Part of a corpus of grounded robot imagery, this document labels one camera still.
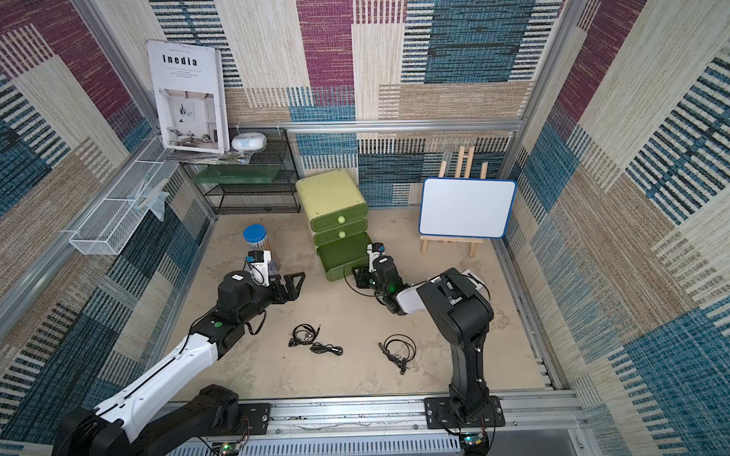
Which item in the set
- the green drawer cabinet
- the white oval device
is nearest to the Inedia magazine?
the white oval device

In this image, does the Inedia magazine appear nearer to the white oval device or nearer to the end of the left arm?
the white oval device

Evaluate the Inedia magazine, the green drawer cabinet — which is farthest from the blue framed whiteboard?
the Inedia magazine

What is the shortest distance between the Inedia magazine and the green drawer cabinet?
0.99ft

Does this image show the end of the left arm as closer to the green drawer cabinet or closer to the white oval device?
the green drawer cabinet

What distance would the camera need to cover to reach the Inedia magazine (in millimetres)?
756
